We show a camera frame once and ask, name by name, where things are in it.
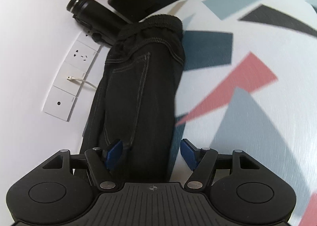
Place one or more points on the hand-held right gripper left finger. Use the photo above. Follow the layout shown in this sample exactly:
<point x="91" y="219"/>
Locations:
<point x="115" y="154"/>

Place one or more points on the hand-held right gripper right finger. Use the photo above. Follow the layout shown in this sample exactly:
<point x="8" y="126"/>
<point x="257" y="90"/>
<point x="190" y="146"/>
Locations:
<point x="189" y="154"/>

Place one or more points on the black jeans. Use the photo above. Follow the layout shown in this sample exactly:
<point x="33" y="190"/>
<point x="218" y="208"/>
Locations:
<point x="138" y="92"/>

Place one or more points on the geometric patterned tablecloth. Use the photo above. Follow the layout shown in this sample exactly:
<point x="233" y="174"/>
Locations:
<point x="247" y="42"/>

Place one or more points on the black cylinder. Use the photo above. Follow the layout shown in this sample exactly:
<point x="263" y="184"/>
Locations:
<point x="99" y="15"/>

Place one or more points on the white wall socket panel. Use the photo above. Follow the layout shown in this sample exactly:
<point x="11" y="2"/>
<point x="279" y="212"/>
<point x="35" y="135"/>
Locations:
<point x="71" y="67"/>

